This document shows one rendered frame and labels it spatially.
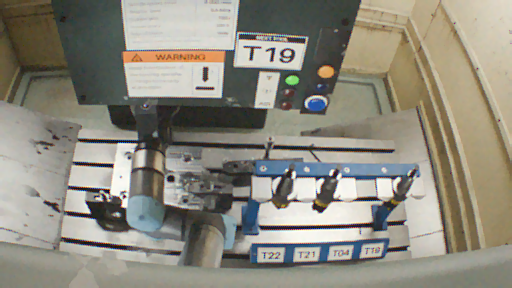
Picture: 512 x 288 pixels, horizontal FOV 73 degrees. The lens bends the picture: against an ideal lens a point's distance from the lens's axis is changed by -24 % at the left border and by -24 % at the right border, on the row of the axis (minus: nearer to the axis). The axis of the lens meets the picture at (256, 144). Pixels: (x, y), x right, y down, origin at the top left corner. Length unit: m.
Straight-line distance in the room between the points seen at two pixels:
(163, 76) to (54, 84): 1.65
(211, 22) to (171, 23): 0.06
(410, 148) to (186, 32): 1.34
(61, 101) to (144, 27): 1.61
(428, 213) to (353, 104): 0.77
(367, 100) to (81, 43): 1.75
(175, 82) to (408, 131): 1.31
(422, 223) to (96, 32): 1.36
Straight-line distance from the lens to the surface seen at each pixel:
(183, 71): 0.66
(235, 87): 0.69
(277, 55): 0.63
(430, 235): 1.64
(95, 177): 1.49
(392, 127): 1.86
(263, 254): 1.30
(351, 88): 2.22
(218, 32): 0.60
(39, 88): 2.31
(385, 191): 1.16
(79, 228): 1.42
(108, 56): 0.66
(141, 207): 0.81
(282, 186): 1.04
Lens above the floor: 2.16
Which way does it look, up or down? 56 degrees down
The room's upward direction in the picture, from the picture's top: 10 degrees clockwise
